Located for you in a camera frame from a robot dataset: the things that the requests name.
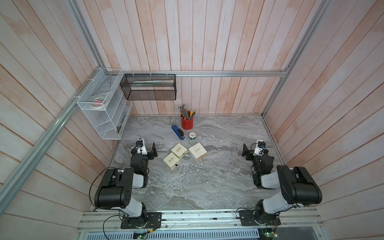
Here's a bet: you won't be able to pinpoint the small cream jewelry box front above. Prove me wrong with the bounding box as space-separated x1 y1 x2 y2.
163 153 181 170

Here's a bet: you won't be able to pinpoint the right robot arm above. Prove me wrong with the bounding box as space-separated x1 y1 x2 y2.
237 141 323 226

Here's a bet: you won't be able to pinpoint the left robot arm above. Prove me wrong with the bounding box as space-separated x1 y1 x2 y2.
90 139 158 228

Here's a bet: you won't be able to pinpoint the cream jewelry box middle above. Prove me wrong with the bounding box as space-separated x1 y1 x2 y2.
171 143 188 159

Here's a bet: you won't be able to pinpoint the large cream jewelry box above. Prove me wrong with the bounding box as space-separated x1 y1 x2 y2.
188 143 208 160

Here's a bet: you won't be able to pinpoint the blue stapler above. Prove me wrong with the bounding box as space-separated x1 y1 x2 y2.
172 124 185 140

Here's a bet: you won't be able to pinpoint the green sticker roll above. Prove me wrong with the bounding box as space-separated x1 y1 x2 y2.
189 132 197 140

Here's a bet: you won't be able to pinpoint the red pen holder cup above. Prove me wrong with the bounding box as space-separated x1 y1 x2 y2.
181 111 194 130

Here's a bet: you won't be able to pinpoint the pens in cup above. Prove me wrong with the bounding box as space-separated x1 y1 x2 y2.
179 105 196 120

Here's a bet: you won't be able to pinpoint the tape roll on shelf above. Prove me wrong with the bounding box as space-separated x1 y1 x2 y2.
89 96 109 110

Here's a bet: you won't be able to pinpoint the white wire wall shelf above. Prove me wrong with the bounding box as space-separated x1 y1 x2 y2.
77 68 133 140

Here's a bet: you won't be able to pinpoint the black mesh wall basket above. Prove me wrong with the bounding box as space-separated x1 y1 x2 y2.
120 74 177 101

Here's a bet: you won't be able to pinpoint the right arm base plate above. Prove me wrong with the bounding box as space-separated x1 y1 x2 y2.
235 209 281 227

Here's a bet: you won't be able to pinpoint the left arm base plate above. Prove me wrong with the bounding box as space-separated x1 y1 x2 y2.
121 212 162 230

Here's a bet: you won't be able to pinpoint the aluminium front rail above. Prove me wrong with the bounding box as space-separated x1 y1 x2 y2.
77 207 325 233

